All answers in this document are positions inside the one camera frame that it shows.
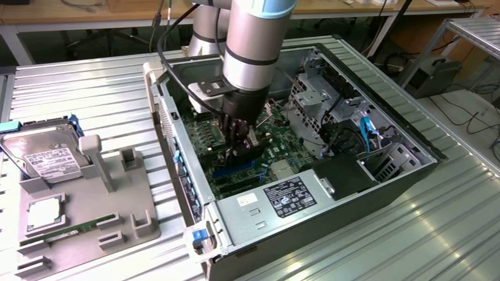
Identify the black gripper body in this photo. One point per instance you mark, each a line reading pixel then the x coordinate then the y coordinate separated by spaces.
pixel 245 105

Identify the graphics card with black cooler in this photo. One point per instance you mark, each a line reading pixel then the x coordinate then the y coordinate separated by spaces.
pixel 249 156

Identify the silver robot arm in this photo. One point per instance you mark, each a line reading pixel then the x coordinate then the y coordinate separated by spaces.
pixel 249 44

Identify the green Dell motherboard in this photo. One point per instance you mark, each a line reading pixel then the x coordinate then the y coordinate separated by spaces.
pixel 288 146

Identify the blue expansion slot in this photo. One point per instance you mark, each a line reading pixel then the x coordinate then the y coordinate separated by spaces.
pixel 231 172

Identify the silver chipset heat sink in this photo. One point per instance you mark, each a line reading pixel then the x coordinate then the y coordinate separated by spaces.
pixel 283 170

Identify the short black expansion slot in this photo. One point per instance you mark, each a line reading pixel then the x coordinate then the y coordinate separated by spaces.
pixel 236 182
pixel 240 189

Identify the silver drive cage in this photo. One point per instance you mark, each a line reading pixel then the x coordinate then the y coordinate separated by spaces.
pixel 312 99

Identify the silver power supply with label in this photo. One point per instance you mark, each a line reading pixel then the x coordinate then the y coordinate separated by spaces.
pixel 253 216

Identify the black plastic cover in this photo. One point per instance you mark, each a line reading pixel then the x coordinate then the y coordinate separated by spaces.
pixel 343 178

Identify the blue case release latch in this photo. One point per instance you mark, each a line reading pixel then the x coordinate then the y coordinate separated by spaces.
pixel 199 235

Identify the open black PC case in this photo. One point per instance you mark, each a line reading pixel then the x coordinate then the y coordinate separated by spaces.
pixel 312 234

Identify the silver disk bay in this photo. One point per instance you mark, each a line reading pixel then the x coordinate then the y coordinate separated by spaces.
pixel 399 158

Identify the black office chair base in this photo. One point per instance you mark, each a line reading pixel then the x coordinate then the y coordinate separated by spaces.
pixel 113 33

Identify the grey parts rack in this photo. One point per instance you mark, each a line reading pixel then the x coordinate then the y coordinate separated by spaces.
pixel 85 205

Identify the silver hard disk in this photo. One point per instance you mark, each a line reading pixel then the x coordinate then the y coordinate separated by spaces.
pixel 43 152

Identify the black equipment box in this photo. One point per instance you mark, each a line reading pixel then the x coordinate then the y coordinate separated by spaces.
pixel 437 79

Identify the silver CPU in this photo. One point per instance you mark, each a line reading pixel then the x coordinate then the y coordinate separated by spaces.
pixel 44 215

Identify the green RAM stick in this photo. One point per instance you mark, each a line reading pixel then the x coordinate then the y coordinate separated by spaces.
pixel 59 233

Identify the blue disk carrier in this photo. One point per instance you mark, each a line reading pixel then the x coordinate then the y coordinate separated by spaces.
pixel 9 128

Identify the wooden desk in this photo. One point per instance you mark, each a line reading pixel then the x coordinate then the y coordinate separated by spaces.
pixel 47 14

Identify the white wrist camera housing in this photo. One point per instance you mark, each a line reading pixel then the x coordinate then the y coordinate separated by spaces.
pixel 207 87

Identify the aluminium frame table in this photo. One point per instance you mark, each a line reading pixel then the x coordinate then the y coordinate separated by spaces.
pixel 476 32

